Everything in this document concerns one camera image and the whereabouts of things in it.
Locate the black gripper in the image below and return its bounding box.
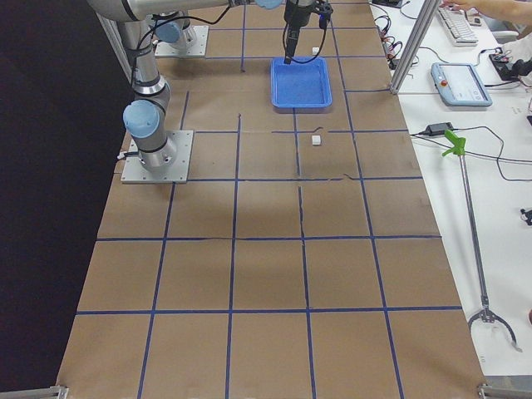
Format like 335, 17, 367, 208
283, 0, 333, 65

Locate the blue plastic tray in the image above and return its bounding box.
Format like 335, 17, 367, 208
270, 57, 333, 112

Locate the person's hand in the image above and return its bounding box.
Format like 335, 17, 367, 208
441, 0, 477, 11

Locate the white keyboard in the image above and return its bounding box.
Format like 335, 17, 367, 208
436, 7, 478, 47

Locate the black power adapter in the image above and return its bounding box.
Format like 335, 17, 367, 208
424, 122, 454, 136

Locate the blue teach pendant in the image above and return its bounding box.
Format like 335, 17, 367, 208
431, 62, 492, 108

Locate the brown paper table cover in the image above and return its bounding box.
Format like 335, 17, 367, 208
57, 1, 483, 398

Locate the aluminium frame post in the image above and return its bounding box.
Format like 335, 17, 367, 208
390, 0, 440, 95

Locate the black cable on desk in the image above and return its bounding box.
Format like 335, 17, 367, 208
409, 126, 532, 182

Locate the green handled reacher grabber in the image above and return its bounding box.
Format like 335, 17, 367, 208
441, 129, 524, 353

